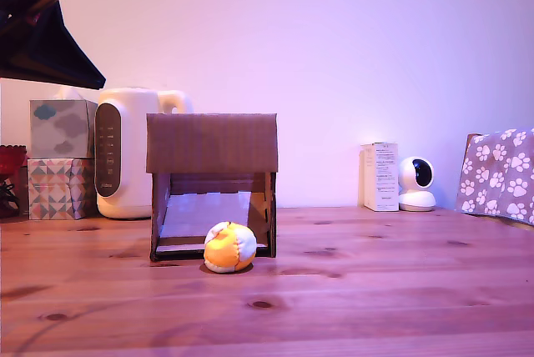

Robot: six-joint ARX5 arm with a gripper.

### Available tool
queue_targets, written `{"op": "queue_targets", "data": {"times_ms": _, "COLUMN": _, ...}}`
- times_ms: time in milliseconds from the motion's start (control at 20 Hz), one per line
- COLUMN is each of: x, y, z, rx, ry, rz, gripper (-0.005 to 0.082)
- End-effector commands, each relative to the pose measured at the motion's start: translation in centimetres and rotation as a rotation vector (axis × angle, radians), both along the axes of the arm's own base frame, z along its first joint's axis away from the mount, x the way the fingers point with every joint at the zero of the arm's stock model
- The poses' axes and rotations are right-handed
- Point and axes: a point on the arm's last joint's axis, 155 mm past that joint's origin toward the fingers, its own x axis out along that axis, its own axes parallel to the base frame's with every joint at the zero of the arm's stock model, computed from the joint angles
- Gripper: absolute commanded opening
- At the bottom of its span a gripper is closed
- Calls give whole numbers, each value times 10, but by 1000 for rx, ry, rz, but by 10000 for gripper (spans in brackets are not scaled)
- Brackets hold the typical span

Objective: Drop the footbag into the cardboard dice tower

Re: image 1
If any small white printed box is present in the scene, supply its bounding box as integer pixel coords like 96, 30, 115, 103
360, 142, 401, 213

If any grey paw print cloth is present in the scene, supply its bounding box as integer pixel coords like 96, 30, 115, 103
454, 128, 534, 227

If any small white round camera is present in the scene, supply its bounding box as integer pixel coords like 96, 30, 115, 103
397, 155, 438, 213

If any cloud print tissue box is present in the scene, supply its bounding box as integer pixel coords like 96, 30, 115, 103
28, 98, 99, 160

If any cardboard dice tower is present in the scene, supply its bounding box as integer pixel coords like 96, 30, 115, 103
145, 113, 280, 263

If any white tissue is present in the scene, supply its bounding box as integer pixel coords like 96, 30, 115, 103
52, 84, 83, 102

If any red glass candle holder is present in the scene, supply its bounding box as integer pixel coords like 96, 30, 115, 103
0, 144, 28, 175

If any geometric print tissue box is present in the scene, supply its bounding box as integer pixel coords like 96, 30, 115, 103
27, 158, 98, 221

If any orange and white footbag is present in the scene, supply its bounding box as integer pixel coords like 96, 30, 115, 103
203, 219, 258, 275

